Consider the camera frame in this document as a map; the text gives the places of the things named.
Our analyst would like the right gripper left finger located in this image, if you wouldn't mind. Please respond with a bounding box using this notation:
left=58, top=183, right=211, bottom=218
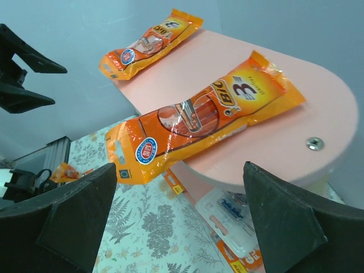
left=1, top=163, right=117, bottom=272

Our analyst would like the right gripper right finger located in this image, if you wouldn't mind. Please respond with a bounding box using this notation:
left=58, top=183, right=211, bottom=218
left=243, top=162, right=363, bottom=272

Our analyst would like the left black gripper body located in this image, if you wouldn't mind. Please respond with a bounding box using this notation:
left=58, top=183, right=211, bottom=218
left=1, top=55, right=27, bottom=88

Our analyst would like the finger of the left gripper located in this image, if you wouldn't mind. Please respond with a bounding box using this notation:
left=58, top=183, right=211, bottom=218
left=1, top=84, right=55, bottom=114
left=1, top=23, right=68, bottom=74

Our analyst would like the large orange Gillette Fusion5 box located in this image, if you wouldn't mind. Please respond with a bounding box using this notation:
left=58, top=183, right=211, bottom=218
left=163, top=170, right=264, bottom=272

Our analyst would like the orange Bic razor bag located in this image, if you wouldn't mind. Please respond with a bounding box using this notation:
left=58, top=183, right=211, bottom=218
left=106, top=51, right=305, bottom=185
left=50, top=162, right=93, bottom=183
left=99, top=9, right=204, bottom=81

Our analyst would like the clear blister razor pack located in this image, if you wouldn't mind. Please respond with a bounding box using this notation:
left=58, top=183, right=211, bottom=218
left=196, top=188, right=258, bottom=258

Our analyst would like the pink three-tier shelf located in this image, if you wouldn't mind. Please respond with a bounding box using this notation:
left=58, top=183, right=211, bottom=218
left=114, top=30, right=359, bottom=203

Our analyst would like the floral tablecloth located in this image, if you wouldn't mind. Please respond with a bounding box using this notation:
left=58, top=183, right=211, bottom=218
left=68, top=130, right=348, bottom=273

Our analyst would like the aluminium frame rail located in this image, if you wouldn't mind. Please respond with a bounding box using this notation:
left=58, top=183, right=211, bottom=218
left=1, top=136, right=71, bottom=173

